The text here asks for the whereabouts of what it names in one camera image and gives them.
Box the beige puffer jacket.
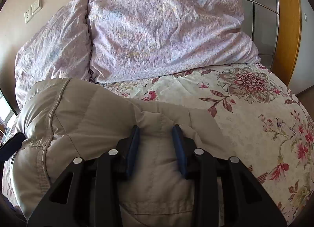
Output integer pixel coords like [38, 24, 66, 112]
[10, 79, 228, 226]

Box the floral bed sheet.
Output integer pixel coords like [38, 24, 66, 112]
[1, 62, 314, 226]

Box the left lilac pillow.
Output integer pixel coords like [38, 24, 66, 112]
[15, 0, 91, 108]

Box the lilac pillow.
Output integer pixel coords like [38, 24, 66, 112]
[15, 0, 91, 108]
[88, 0, 260, 83]

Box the right lilac pillow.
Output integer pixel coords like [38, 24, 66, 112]
[88, 0, 260, 83]

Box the wooden headboard with grey panels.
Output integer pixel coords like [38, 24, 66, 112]
[243, 0, 302, 85]

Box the white wall socket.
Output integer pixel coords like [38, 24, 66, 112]
[24, 8, 32, 24]

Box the white wall switch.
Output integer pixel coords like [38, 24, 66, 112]
[31, 0, 43, 16]

